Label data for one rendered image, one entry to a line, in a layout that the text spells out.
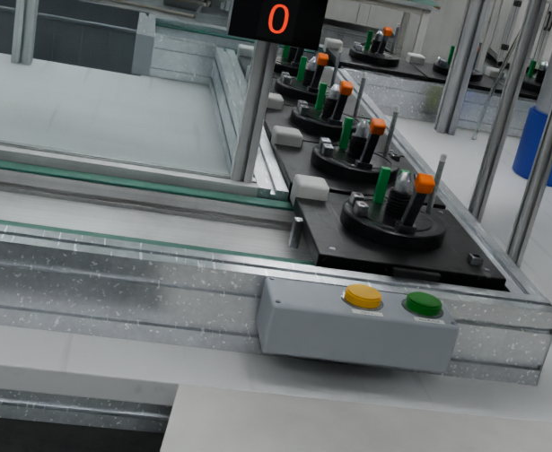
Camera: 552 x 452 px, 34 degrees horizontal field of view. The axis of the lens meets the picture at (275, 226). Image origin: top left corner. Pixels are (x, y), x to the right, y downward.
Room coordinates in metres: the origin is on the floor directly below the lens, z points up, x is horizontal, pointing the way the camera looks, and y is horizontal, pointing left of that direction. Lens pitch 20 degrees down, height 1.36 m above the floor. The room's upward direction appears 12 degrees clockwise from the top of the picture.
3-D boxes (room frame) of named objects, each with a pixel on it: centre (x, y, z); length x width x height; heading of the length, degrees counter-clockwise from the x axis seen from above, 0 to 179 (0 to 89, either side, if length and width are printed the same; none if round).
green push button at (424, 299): (0.92, -0.18, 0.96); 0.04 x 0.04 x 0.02
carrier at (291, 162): (1.38, -0.10, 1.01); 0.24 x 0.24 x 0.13; 11
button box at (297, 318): (0.90, -0.11, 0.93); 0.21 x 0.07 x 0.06; 101
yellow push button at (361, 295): (0.90, -0.11, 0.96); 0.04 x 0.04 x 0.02
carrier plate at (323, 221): (1.13, -0.15, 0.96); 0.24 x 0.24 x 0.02; 11
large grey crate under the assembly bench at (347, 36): (6.76, -0.28, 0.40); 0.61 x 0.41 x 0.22; 92
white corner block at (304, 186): (1.21, -0.04, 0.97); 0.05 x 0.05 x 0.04; 11
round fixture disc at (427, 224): (1.13, -0.15, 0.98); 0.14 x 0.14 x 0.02
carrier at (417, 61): (2.54, -0.41, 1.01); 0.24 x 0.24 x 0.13; 11
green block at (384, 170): (1.17, -0.13, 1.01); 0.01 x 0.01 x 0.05; 11
